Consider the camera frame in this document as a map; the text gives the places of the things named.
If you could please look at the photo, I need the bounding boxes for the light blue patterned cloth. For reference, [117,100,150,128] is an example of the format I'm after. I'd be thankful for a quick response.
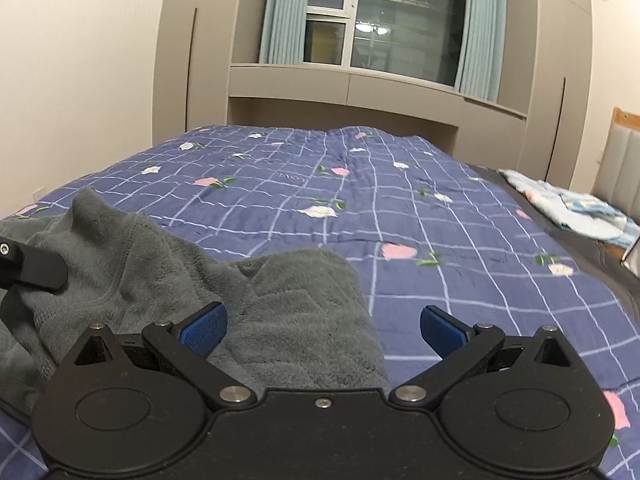
[500,169,640,248]

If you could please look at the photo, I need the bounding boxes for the light blue curtain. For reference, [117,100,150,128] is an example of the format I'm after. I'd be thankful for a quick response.
[454,0,510,102]
[258,0,311,65]

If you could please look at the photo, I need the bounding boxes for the padded wooden headboard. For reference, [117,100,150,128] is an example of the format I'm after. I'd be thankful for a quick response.
[592,106,640,223]

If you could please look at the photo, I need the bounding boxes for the window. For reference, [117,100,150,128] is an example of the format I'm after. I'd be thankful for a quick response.
[302,0,468,86]

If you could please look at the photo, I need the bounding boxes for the beige window cabinet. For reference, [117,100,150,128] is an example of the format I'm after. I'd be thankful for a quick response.
[227,62,528,161]

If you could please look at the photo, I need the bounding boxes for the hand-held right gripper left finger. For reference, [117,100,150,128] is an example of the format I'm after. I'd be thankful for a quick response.
[64,301,257,411]

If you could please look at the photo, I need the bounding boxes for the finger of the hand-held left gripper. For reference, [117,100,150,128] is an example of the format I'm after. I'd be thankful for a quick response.
[0,234,69,292]

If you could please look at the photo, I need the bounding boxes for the blue floral checked quilt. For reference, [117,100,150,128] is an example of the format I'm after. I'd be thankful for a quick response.
[0,125,640,480]

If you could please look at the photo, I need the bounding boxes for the grey fleece pants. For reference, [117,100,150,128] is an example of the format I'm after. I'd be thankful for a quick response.
[0,186,392,418]

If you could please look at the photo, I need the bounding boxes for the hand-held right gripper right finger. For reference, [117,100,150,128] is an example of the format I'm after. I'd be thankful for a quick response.
[389,305,583,411]

